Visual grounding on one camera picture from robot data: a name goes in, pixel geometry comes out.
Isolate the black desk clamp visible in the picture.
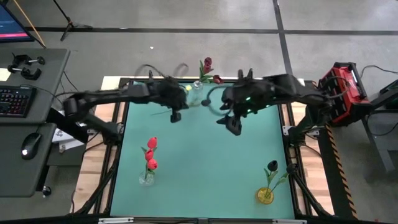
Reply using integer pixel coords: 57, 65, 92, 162
11, 53, 46, 66
7, 64, 42, 81

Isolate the black tripod stand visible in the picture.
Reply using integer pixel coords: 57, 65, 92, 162
52, 0, 93, 42

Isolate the wooden platform board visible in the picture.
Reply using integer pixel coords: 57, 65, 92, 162
72, 76, 336, 216

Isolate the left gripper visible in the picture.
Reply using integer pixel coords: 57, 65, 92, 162
154, 77, 190, 124

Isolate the yellow glass vase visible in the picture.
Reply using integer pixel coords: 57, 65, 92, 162
255, 185, 275, 205

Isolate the black computer mouse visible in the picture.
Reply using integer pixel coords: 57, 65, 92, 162
21, 132, 42, 161

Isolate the clear crystal-cut glass vase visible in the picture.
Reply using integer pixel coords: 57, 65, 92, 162
189, 80, 205, 107

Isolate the grey desk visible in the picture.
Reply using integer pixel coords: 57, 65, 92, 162
0, 123, 57, 198
0, 48, 71, 125

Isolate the dark red tulip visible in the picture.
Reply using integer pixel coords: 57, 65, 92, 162
201, 75, 224, 85
198, 57, 215, 85
198, 64, 214, 85

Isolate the black camera cable loop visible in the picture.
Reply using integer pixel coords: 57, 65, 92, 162
206, 84, 234, 117
134, 62, 190, 79

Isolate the yellow sticky note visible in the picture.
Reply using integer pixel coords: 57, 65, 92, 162
0, 67, 12, 82

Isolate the silver aluminium bracket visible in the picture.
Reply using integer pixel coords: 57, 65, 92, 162
98, 217, 135, 224
272, 218, 308, 224

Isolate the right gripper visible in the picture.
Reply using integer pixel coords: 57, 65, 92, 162
215, 83, 255, 137

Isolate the grey metal stand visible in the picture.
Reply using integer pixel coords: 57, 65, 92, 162
360, 79, 398, 174

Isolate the black tulip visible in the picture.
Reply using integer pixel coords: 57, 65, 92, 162
262, 159, 290, 200

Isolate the yellow black hazard strip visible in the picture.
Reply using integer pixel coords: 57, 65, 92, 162
324, 123, 359, 219

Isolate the black backlit keyboard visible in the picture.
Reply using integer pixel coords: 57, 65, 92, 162
0, 86, 37, 118

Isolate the red black tool case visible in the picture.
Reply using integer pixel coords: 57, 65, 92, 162
317, 61, 374, 127

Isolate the lit computer monitor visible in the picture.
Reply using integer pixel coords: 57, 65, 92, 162
0, 2, 35, 44

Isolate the long thin yellow rod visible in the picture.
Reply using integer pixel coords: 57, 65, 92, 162
12, 0, 47, 49

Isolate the clear round glass vase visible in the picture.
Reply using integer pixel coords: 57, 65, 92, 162
139, 170, 155, 187

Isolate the black aluminium rig frame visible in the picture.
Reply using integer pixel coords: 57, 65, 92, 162
73, 76, 335, 224

